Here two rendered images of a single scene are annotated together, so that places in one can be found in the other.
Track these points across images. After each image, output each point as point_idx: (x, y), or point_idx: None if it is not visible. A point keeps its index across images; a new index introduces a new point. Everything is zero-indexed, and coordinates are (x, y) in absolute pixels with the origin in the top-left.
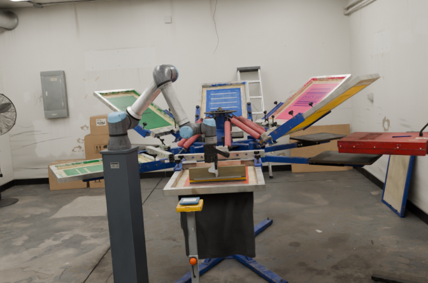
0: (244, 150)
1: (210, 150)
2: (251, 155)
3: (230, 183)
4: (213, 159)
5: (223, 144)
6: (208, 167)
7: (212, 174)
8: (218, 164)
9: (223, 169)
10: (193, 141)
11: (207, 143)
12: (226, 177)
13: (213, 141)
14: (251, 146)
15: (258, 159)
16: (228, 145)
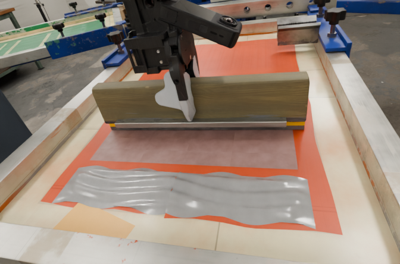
0: None
1: (150, 15)
2: (301, 6)
3: (243, 148)
4: (167, 60)
5: None
6: (158, 85)
7: (175, 111)
8: None
9: (216, 93)
10: None
11: None
12: (226, 123)
13: None
14: None
15: (337, 23)
16: None
